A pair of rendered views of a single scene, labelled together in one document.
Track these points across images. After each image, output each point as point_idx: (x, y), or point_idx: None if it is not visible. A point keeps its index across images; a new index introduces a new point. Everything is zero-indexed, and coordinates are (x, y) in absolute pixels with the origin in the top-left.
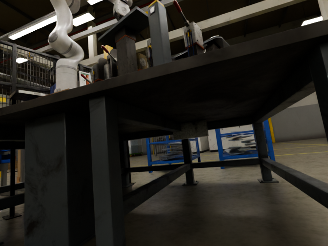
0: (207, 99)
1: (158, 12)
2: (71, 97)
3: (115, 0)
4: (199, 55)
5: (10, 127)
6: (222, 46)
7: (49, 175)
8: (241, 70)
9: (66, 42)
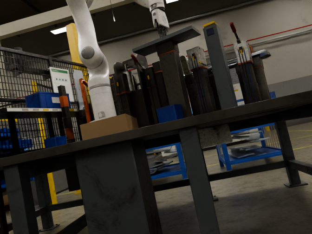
0: (261, 113)
1: (218, 35)
2: (166, 131)
3: (152, 8)
4: (289, 96)
5: (36, 160)
6: (263, 55)
7: (121, 208)
8: (311, 100)
9: (100, 57)
